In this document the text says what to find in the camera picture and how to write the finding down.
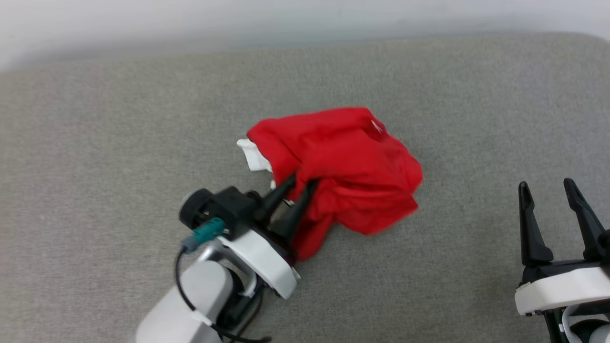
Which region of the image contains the teal left cable connector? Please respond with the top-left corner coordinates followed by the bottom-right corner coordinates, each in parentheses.
top-left (183, 218), bottom-right (226, 253)

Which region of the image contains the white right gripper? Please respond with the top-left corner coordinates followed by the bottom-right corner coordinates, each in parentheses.
top-left (515, 178), bottom-right (610, 317)

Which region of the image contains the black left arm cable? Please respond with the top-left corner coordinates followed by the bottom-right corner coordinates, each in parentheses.
top-left (173, 247), bottom-right (273, 343)

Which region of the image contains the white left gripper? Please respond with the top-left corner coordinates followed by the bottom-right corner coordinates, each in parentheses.
top-left (217, 174), bottom-right (319, 301)

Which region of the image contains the red Bulls 23 jersey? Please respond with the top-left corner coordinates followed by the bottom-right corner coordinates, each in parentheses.
top-left (237, 107), bottom-right (424, 262)

